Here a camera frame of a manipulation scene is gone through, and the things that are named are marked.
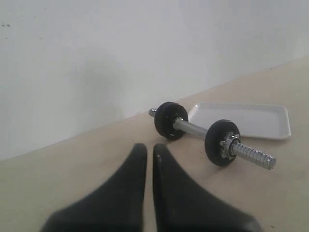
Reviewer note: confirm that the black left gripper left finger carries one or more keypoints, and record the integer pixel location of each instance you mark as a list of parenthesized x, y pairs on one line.
[(115, 206)]

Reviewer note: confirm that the white rectangular plastic tray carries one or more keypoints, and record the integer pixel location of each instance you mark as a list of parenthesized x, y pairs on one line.
[(252, 120)]

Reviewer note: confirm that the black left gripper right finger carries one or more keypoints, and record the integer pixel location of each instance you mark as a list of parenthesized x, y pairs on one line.
[(182, 205)]

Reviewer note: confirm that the chrome star collar nut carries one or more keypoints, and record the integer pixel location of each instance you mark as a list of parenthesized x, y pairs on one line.
[(226, 145)]

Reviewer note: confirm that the chrome dumbbell bar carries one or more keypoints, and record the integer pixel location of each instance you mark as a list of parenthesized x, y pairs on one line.
[(216, 133)]

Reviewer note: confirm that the black weight plate end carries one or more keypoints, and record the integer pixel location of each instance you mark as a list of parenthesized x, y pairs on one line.
[(173, 112)]

